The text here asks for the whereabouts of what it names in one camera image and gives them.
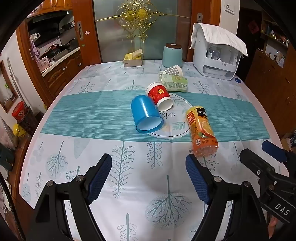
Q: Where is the orange juice bottle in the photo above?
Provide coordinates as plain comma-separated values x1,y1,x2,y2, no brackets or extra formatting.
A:
186,106,219,157

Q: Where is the purple hanging cloth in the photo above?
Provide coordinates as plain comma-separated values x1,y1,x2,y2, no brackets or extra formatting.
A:
30,37,40,61

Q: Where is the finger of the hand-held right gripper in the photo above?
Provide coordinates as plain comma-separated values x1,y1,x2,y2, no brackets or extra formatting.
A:
262,140,296,167
240,149,275,183

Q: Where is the blue plastic cup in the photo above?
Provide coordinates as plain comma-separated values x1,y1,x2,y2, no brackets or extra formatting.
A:
131,95,164,134

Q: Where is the yellow toy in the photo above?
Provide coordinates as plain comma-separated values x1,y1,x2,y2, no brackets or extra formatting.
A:
13,124,26,136

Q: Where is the wooden window frame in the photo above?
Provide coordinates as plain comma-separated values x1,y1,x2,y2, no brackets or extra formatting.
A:
0,60,19,114

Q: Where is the green paper cup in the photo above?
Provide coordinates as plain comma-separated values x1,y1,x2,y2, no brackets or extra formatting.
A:
158,71,188,92

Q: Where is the person's right hand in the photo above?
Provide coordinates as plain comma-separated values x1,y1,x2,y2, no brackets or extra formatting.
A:
269,217,278,239

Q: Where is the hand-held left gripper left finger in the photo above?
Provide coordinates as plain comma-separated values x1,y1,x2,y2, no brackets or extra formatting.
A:
28,153,112,241

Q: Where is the yellow tissue box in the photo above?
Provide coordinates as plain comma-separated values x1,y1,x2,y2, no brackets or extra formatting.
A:
123,49,143,67

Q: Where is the white water dispenser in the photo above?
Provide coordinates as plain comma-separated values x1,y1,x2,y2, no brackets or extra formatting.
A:
193,23,242,80

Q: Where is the white cloth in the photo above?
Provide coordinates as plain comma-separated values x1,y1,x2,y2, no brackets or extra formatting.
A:
190,23,249,57

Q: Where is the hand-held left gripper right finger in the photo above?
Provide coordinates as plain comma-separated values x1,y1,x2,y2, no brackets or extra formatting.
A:
186,153,270,241

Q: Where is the tree print tablecloth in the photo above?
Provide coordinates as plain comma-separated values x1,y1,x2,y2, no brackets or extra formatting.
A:
18,59,285,241

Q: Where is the red paper cup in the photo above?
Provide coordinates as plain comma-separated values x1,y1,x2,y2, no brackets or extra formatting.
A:
146,82,173,111

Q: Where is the red wall decoration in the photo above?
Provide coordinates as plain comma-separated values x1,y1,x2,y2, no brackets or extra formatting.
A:
248,20,259,33

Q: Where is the teal canister with brown lid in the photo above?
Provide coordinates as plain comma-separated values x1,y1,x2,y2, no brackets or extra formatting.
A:
162,43,183,68

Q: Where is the black frying pan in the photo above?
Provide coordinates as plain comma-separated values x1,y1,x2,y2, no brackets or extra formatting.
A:
54,38,77,51

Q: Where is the frosted glass door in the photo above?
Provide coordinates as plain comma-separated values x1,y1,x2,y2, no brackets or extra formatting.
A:
93,0,192,64

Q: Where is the red plastic tub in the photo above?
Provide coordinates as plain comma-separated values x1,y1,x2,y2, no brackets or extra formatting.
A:
12,101,26,121

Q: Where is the wooden kitchen cabinet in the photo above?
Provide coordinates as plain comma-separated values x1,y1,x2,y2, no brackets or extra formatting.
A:
42,47,84,93

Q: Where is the checkered paper cup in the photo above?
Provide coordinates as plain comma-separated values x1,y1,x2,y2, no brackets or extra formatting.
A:
161,65,184,77

